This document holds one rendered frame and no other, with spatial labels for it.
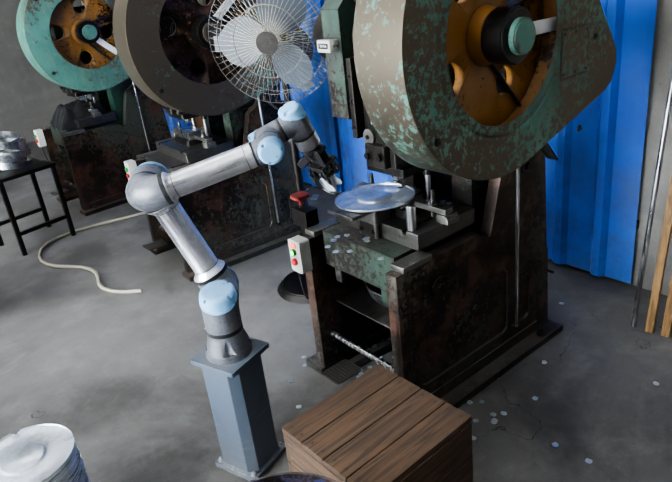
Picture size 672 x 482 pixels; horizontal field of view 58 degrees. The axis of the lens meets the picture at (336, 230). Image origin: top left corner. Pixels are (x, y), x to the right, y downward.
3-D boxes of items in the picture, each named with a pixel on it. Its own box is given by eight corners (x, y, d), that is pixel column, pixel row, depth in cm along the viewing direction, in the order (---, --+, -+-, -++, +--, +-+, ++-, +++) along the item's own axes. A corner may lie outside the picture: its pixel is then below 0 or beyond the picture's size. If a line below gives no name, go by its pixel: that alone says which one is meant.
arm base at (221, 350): (231, 369, 189) (225, 343, 185) (196, 358, 197) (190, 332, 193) (261, 344, 200) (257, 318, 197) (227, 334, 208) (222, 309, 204)
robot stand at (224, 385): (255, 484, 205) (232, 374, 187) (214, 465, 214) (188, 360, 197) (288, 447, 219) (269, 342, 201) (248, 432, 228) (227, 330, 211)
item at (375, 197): (370, 218, 201) (369, 216, 200) (319, 202, 223) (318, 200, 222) (432, 193, 216) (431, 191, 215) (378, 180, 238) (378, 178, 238)
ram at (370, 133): (387, 173, 209) (380, 87, 198) (358, 166, 220) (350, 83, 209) (422, 160, 219) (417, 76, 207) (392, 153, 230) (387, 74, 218)
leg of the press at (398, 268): (416, 439, 215) (398, 203, 180) (393, 424, 224) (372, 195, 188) (562, 330, 266) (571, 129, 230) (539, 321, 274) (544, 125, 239)
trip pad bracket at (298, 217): (311, 256, 242) (305, 210, 234) (297, 249, 249) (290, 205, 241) (323, 251, 245) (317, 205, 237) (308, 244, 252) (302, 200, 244)
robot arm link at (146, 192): (112, 193, 168) (277, 128, 169) (118, 181, 178) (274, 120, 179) (131, 228, 173) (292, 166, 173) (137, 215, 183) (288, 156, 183)
